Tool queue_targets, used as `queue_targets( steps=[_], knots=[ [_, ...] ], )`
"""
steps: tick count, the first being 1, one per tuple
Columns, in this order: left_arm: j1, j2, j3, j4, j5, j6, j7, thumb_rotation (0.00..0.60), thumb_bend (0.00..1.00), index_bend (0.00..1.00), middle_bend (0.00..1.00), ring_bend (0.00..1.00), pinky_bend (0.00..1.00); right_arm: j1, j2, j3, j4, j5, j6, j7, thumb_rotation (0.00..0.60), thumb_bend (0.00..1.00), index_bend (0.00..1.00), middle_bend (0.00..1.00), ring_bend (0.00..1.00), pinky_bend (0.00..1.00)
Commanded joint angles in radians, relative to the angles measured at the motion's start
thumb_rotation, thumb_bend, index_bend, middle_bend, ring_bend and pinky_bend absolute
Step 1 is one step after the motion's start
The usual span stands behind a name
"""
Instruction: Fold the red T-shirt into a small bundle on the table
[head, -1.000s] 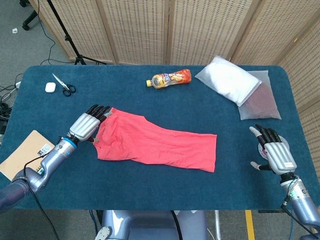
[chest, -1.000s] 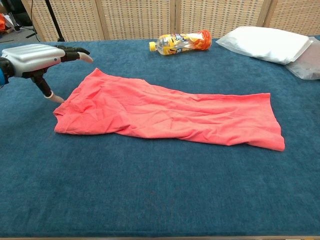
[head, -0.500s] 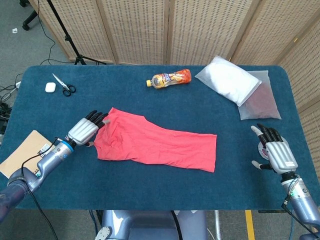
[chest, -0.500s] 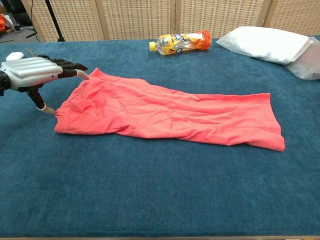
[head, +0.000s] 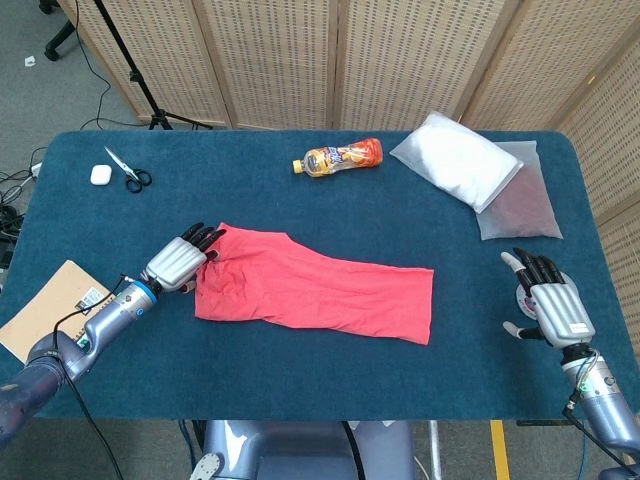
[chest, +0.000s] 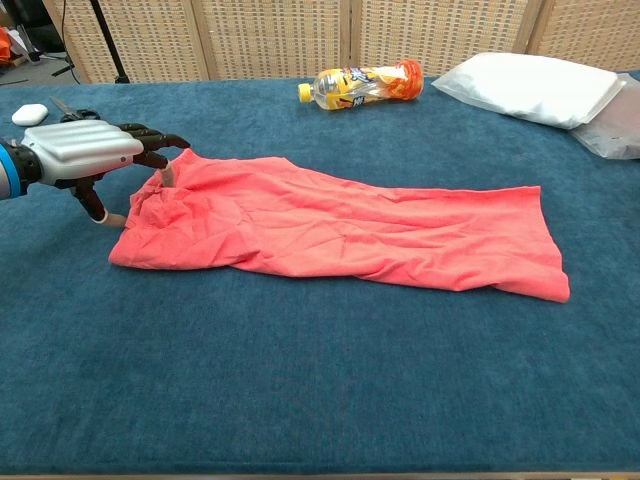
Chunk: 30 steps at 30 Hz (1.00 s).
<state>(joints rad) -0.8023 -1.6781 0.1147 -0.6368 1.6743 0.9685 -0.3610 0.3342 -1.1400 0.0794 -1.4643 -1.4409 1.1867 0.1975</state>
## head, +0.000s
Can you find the white garment in plastic bag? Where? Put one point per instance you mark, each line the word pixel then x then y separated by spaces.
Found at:
pixel 455 160

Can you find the silver table leg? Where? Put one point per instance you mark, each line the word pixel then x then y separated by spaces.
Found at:
pixel 436 450

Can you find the black office chair base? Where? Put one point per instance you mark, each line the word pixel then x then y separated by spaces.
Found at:
pixel 60 40

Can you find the white paper scrap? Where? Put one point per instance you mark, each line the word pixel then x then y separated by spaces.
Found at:
pixel 30 61

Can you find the black tripod stand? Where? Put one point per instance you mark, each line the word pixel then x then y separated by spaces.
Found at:
pixel 142 90

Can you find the right black grey robot hand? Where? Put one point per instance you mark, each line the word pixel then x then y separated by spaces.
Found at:
pixel 562 310

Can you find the left black grey robot hand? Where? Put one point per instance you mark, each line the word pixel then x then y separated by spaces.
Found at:
pixel 177 262

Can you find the kraft spiral notebook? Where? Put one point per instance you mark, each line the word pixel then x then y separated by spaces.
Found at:
pixel 45 310

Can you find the orange drink plastic bottle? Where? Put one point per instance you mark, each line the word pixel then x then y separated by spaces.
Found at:
pixel 340 156

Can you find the silver blue robot torso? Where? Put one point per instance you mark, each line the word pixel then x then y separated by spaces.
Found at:
pixel 300 450

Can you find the round white tape disc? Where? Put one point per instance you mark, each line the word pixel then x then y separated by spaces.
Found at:
pixel 525 303

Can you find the yellow floor tape strip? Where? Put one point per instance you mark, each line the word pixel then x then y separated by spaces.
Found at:
pixel 500 450

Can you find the blue carpet table cover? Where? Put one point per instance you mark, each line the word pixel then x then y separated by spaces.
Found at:
pixel 300 380

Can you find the coral red t-shirt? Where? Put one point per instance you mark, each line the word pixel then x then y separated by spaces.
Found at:
pixel 310 290

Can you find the white earbuds case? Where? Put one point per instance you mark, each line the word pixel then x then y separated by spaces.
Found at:
pixel 100 175

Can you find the clear plastic bag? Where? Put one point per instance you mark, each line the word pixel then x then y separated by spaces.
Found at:
pixel 525 210

